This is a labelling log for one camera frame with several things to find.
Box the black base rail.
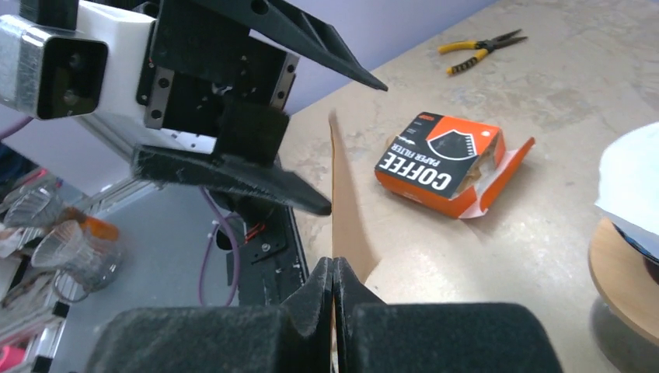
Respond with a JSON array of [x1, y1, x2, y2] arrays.
[[227, 207, 309, 305]]

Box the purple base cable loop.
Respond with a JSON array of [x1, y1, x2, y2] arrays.
[[197, 187, 243, 307]]

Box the white paper coffee filter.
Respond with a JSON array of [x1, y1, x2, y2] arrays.
[[595, 122, 658, 258]]

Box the clear plastic cup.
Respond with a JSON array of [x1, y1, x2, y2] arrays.
[[4, 187, 65, 228]]

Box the grey glass carafe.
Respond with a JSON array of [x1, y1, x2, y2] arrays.
[[590, 298, 658, 373]]

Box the yellow handled pliers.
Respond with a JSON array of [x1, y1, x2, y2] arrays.
[[438, 29, 528, 75]]

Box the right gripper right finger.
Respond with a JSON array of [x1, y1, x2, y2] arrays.
[[333, 258, 563, 372]]

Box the brown paper coffee filter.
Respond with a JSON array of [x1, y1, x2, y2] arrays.
[[328, 110, 380, 283]]

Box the wooden dripper ring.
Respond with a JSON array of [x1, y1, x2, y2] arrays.
[[588, 217, 659, 347]]

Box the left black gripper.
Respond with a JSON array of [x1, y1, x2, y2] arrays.
[[131, 0, 388, 216]]

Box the orange coffee filter box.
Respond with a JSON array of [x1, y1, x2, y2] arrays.
[[375, 112, 535, 220]]

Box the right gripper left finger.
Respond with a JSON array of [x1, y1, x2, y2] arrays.
[[85, 258, 333, 372]]

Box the blue glass dripper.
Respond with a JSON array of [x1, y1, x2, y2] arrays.
[[613, 225, 659, 284]]

